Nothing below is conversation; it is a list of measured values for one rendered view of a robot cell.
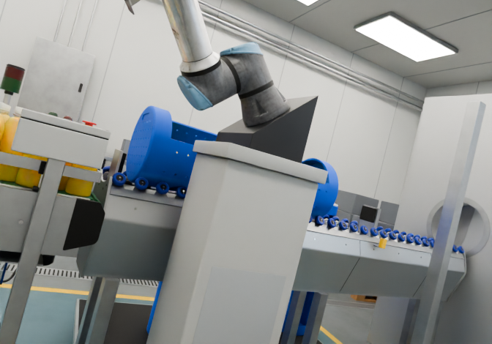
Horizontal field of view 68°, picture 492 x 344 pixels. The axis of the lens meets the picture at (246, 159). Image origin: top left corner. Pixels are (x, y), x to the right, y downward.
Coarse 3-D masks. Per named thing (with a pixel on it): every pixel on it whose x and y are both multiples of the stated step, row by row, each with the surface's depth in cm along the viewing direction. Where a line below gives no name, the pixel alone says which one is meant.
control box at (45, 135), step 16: (32, 112) 84; (32, 128) 84; (48, 128) 86; (64, 128) 88; (80, 128) 89; (96, 128) 91; (16, 144) 83; (32, 144) 85; (48, 144) 86; (64, 144) 88; (80, 144) 90; (96, 144) 92; (64, 160) 88; (80, 160) 90; (96, 160) 92
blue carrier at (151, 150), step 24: (144, 120) 131; (168, 120) 125; (144, 144) 124; (168, 144) 122; (192, 144) 154; (144, 168) 120; (168, 168) 124; (192, 168) 127; (336, 192) 162; (312, 216) 165
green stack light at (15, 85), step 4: (4, 76) 137; (4, 80) 137; (8, 80) 137; (12, 80) 137; (16, 80) 138; (4, 84) 137; (8, 84) 137; (12, 84) 137; (16, 84) 138; (20, 84) 140; (0, 88) 137; (4, 88) 136; (8, 88) 137; (12, 88) 138; (16, 88) 139; (16, 92) 139
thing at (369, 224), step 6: (366, 210) 195; (372, 210) 192; (378, 210) 191; (360, 216) 197; (366, 216) 194; (372, 216) 191; (378, 216) 191; (360, 222) 198; (366, 222) 195; (372, 222) 190; (378, 222) 192; (366, 234) 193
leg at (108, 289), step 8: (104, 280) 121; (112, 280) 121; (104, 288) 120; (112, 288) 121; (104, 296) 120; (112, 296) 122; (96, 304) 123; (104, 304) 121; (112, 304) 122; (96, 312) 121; (104, 312) 121; (96, 320) 120; (104, 320) 121; (96, 328) 120; (104, 328) 121; (88, 336) 122; (96, 336) 120; (104, 336) 122
